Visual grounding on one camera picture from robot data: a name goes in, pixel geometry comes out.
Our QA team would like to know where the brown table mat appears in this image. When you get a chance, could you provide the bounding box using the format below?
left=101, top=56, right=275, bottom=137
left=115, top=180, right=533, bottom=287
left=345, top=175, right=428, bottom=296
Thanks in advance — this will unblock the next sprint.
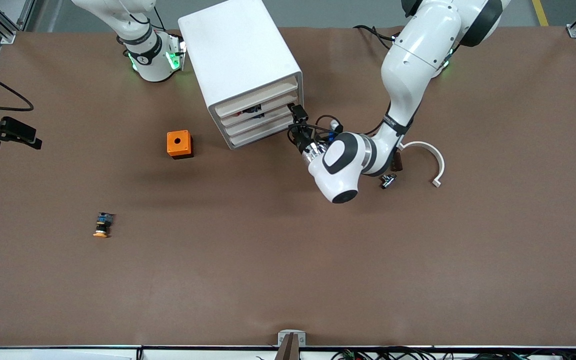
left=0, top=25, right=576, bottom=349

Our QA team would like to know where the white curved plastic arc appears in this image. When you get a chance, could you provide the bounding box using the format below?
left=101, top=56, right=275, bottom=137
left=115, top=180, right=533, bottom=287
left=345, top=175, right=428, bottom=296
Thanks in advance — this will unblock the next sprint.
left=398, top=141, right=446, bottom=188

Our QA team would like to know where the brown wedge post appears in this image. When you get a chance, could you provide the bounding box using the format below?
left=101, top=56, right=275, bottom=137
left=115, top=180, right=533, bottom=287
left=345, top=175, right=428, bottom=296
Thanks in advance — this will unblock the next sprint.
left=274, top=333, right=301, bottom=360

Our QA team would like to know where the grey metal bracket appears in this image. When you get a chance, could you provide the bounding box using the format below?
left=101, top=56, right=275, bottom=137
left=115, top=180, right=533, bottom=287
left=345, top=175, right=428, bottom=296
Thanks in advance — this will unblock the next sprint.
left=277, top=329, right=307, bottom=349

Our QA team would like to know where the yellow mushroom push button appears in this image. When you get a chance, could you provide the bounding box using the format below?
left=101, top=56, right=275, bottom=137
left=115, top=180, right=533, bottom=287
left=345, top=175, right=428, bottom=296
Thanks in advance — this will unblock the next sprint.
left=93, top=212, right=115, bottom=239

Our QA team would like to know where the black arm base cable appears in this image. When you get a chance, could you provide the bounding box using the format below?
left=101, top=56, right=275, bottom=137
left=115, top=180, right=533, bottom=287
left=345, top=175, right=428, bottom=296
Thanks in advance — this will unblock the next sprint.
left=353, top=24, right=395, bottom=50

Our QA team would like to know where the red mushroom push button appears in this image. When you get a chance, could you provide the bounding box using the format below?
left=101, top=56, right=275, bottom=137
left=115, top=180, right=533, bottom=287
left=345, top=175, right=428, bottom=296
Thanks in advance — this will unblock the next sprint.
left=237, top=104, right=266, bottom=121

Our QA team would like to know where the orange box with hole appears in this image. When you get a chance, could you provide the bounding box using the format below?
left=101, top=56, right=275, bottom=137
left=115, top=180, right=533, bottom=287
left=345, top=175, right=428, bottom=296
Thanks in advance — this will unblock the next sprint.
left=166, top=130, right=194, bottom=160

